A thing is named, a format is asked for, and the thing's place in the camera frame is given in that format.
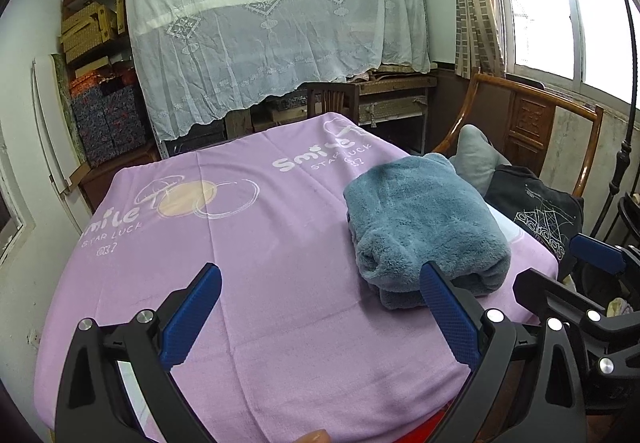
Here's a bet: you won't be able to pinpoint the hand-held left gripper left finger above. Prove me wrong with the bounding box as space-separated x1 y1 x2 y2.
55 263 223 443

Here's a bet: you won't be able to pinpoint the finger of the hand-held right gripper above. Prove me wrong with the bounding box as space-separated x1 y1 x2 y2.
512 268 617 349
570 233 640 285

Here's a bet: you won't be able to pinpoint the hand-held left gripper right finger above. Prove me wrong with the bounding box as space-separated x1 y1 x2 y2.
419 262 588 443

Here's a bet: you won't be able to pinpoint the blue fleece jacket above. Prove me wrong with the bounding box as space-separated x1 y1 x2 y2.
342 155 513 311

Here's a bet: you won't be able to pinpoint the black printed garment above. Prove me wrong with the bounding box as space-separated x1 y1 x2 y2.
482 165 586 281

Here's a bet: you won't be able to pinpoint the purple printed blanket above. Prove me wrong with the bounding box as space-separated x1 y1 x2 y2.
32 112 561 443

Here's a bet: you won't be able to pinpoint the curved wooden armchair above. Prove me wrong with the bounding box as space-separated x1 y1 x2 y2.
432 68 606 200

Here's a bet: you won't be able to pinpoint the red cloth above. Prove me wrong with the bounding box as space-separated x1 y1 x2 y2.
390 403 461 443

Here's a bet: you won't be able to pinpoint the black floor lamp stand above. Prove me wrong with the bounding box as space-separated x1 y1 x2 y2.
592 0 640 244

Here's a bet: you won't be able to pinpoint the grey pillow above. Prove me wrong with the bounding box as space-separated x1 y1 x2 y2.
447 123 513 196

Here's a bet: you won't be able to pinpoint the floral storage box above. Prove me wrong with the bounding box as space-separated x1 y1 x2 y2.
107 84 152 152
70 95 115 164

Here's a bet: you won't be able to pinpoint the white boards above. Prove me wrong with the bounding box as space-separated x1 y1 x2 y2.
32 55 78 194

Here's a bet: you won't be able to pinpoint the green patterned roll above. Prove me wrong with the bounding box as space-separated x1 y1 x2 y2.
50 53 87 168

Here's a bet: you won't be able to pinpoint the dark wooden chair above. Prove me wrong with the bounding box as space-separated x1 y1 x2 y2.
305 80 361 121

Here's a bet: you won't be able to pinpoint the bright window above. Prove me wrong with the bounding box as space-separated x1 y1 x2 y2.
480 0 640 104

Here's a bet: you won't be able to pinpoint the orange boxes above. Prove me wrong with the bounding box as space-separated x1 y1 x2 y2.
69 64 138 97

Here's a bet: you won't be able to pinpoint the white lace cloth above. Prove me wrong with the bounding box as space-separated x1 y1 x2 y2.
120 0 433 141

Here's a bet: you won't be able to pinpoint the stack of yellow boxes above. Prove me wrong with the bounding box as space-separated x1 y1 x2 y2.
60 0 128 64

